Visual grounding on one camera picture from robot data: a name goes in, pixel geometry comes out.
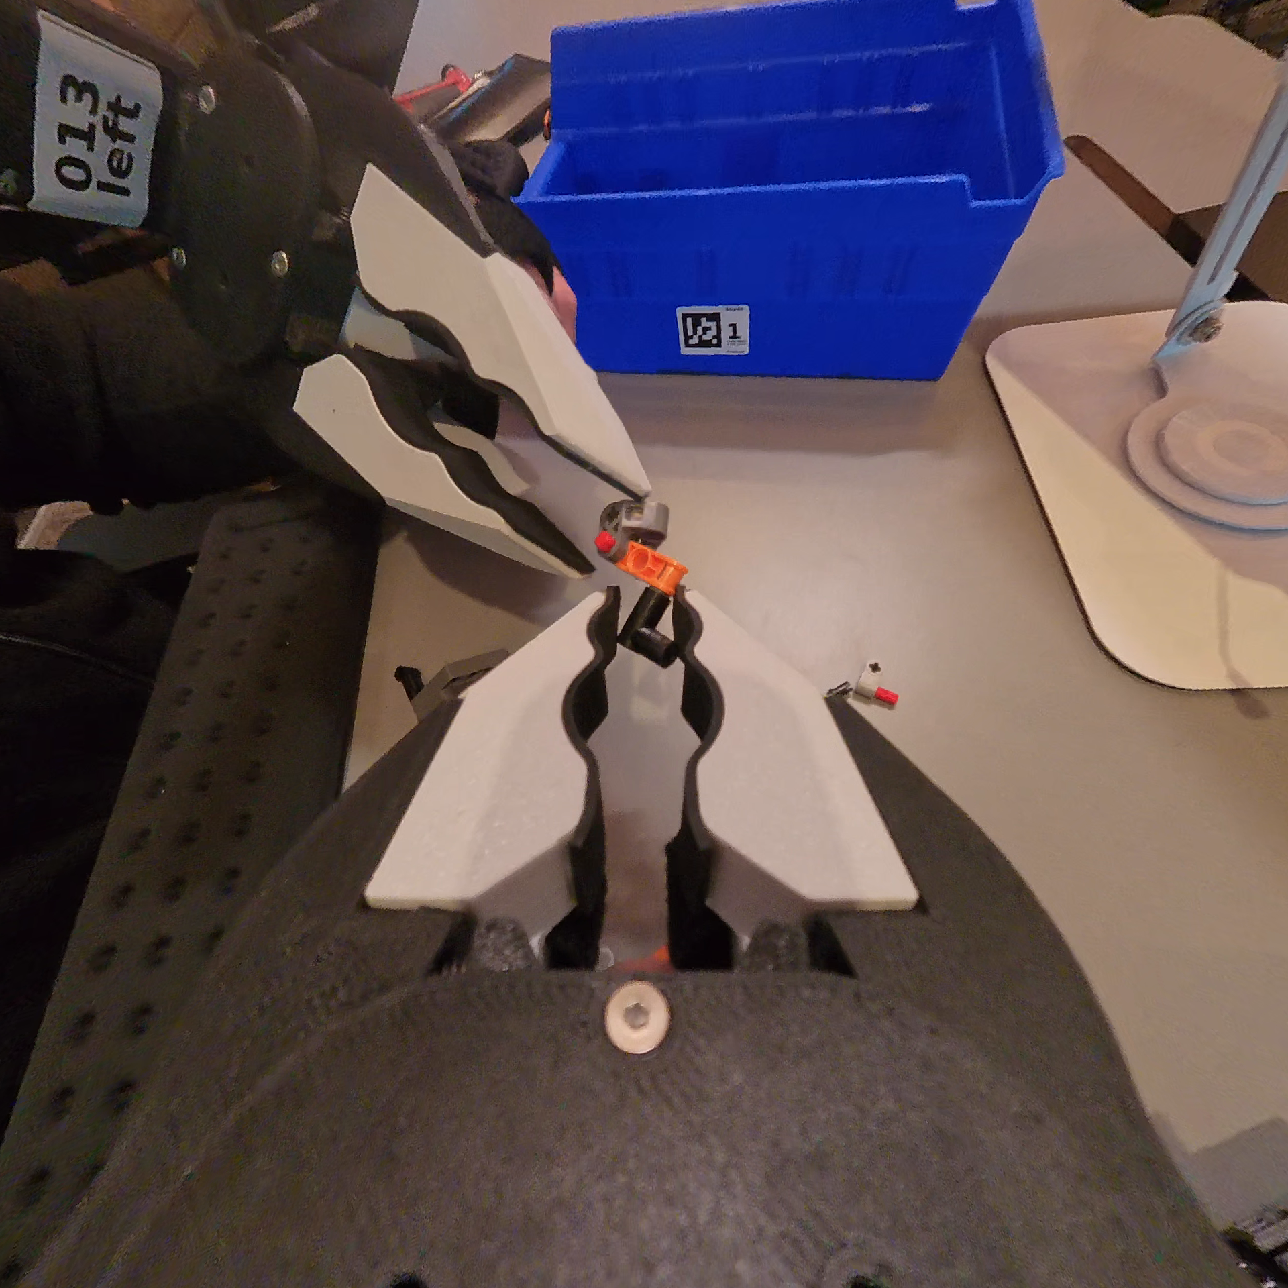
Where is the grey beam black axle assembly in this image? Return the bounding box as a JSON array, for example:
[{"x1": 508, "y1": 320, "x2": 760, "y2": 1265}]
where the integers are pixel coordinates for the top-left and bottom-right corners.
[{"x1": 392, "y1": 649, "x2": 511, "y2": 727}]

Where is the orange connector piece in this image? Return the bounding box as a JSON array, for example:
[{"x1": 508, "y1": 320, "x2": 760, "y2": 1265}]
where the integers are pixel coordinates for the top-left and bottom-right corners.
[{"x1": 615, "y1": 545, "x2": 691, "y2": 591}]

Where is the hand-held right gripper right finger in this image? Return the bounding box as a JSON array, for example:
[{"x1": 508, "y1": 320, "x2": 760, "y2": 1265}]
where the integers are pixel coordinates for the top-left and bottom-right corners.
[{"x1": 663, "y1": 585, "x2": 921, "y2": 949}]

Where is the person's left forearm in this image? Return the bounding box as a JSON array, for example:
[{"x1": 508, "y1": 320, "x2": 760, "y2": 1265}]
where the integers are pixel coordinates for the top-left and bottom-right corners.
[{"x1": 0, "y1": 269, "x2": 298, "y2": 510}]

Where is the small white connector assembly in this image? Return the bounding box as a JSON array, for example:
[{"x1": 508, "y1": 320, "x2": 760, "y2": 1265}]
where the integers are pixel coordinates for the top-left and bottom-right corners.
[{"x1": 826, "y1": 660, "x2": 901, "y2": 705}]

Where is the black flat pouch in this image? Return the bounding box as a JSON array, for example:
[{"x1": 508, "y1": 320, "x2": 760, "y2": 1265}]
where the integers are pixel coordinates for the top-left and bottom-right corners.
[{"x1": 431, "y1": 56, "x2": 557, "y2": 148}]

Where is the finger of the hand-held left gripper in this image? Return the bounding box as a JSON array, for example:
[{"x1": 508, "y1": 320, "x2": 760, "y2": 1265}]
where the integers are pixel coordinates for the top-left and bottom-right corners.
[
  {"x1": 293, "y1": 352, "x2": 596, "y2": 580},
  {"x1": 349, "y1": 163, "x2": 656, "y2": 502}
]

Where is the blue plastic bin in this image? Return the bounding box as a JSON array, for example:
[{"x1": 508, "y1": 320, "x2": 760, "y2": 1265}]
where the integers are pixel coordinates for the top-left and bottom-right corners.
[{"x1": 514, "y1": 0, "x2": 1067, "y2": 386}]

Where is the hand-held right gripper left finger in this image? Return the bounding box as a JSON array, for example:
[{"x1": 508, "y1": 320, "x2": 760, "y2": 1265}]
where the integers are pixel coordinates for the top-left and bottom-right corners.
[{"x1": 363, "y1": 589, "x2": 618, "y2": 950}]

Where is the red handled tool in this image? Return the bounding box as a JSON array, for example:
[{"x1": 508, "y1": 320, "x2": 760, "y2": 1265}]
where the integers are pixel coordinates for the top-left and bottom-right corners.
[{"x1": 392, "y1": 65, "x2": 477, "y2": 114}]

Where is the black perforated board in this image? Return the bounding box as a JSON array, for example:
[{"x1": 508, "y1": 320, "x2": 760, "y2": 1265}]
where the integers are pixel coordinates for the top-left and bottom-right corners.
[{"x1": 0, "y1": 492, "x2": 385, "y2": 1219}]

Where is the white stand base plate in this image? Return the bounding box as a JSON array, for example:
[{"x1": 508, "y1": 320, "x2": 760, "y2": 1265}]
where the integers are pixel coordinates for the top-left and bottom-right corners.
[{"x1": 983, "y1": 302, "x2": 1288, "y2": 691}]

